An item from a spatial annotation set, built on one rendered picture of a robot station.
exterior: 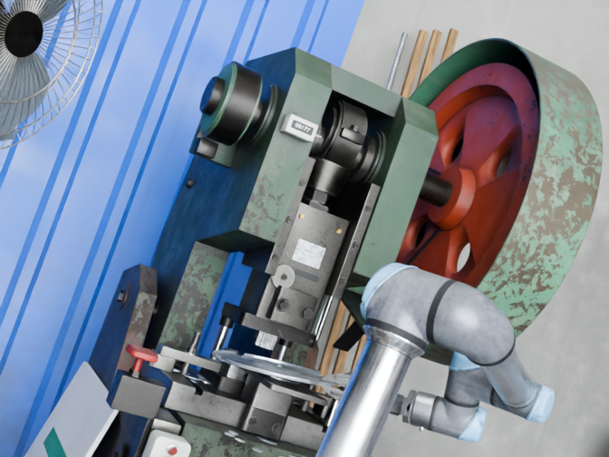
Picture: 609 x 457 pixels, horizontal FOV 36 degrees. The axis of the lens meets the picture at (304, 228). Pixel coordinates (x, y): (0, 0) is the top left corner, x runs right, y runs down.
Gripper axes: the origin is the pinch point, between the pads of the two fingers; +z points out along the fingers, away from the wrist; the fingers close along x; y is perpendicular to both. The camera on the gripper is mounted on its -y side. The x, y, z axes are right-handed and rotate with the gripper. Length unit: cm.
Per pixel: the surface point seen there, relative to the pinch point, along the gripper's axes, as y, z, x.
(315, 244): -3.8, 11.5, -29.7
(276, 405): 3.5, 8.9, 7.6
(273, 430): 3.0, 8.5, 13.0
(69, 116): -68, 123, -57
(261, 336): -7.7, 19.8, -5.7
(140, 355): 31.7, 31.0, 2.5
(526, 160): -6, -31, -59
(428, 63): -130, 21, -114
